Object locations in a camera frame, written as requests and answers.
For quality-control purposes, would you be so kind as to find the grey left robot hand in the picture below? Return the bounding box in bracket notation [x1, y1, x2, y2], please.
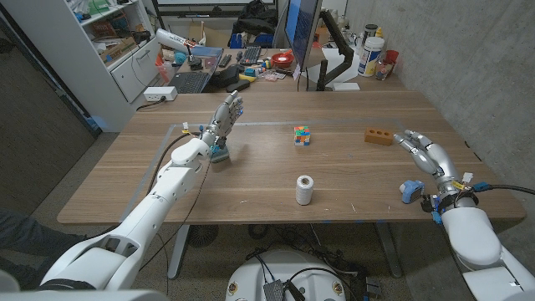
[201, 89, 245, 146]

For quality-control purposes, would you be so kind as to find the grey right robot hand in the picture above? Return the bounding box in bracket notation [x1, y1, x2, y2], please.
[392, 129, 461, 196]

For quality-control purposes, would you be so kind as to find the blue toy camera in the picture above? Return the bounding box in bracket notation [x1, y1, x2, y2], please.
[399, 180, 425, 205]

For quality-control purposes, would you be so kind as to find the orange block with holes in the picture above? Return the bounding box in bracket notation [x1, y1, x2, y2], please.
[364, 127, 395, 147]

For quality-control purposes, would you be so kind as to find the multicolour Rubik's cube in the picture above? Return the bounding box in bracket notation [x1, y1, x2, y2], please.
[293, 125, 312, 147]

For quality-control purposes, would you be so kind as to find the white thread spool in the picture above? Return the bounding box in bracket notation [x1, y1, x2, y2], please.
[295, 175, 314, 207]

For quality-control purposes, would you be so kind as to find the black laptop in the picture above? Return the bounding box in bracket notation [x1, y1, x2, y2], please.
[168, 52, 225, 94]

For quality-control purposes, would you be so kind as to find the black keyboard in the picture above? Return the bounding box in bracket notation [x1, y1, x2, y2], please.
[238, 44, 262, 67]

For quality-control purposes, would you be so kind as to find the white power strip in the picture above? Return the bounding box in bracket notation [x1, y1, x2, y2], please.
[143, 85, 179, 103]

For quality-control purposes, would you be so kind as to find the brown cardboard box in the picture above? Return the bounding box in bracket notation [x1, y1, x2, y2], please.
[187, 21, 233, 48]

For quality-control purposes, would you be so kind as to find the red bowl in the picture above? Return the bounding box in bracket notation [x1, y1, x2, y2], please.
[271, 51, 295, 69]

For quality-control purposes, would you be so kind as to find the white cylindrical tube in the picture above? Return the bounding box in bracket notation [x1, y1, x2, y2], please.
[155, 28, 197, 54]

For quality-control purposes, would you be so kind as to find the grey table leg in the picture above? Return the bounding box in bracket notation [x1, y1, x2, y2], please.
[374, 221, 403, 279]
[166, 224, 191, 280]

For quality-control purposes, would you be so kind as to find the black backpack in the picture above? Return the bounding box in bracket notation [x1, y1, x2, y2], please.
[232, 0, 279, 37]

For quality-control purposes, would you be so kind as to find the white shelf cabinet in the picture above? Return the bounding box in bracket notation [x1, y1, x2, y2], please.
[0, 0, 162, 133]

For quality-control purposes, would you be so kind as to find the black computer monitor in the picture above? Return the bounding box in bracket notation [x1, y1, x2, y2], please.
[283, 0, 324, 71]

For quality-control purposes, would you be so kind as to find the black round floor fan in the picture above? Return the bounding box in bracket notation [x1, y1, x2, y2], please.
[187, 224, 220, 249]

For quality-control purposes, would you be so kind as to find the large white canister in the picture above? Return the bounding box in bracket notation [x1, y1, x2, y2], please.
[357, 36, 385, 78]

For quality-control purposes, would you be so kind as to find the dark-lidded canister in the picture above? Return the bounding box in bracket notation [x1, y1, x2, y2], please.
[362, 23, 379, 47]

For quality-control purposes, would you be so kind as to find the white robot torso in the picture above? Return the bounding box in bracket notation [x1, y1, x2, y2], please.
[225, 249, 347, 301]

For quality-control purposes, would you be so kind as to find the small black perforated box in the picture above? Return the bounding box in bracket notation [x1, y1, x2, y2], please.
[262, 279, 285, 301]

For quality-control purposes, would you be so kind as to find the person in dark trousers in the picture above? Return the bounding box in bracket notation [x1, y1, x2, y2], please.
[0, 207, 89, 292]

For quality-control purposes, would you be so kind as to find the teal left wrist camera mount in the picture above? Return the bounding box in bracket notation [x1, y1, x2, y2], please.
[208, 143, 231, 164]

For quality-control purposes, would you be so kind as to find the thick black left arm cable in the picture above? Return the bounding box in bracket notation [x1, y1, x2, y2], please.
[145, 132, 201, 196]

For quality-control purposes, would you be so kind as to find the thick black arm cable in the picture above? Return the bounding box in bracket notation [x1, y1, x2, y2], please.
[145, 132, 201, 196]
[471, 181, 535, 196]

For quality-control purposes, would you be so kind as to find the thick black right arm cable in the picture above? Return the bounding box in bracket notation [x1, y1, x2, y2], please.
[471, 181, 535, 196]

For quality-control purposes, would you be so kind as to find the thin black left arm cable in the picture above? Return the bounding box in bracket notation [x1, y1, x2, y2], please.
[140, 161, 212, 273]

